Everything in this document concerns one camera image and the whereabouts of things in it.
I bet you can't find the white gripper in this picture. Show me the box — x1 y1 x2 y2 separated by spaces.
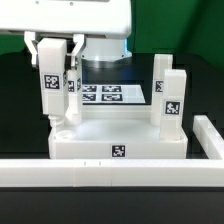
0 0 132 70

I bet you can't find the white desk top tray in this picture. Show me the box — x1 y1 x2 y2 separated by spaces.
48 105 188 159

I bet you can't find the white tag mat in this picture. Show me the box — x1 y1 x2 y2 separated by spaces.
82 84 145 104

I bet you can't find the white front fence bar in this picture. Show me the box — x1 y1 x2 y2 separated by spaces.
0 159 224 187

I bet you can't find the white fence bar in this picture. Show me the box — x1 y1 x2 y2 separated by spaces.
0 159 224 187
193 115 224 161

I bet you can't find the white right fence bar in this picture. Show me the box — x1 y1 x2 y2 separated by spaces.
193 115 224 161

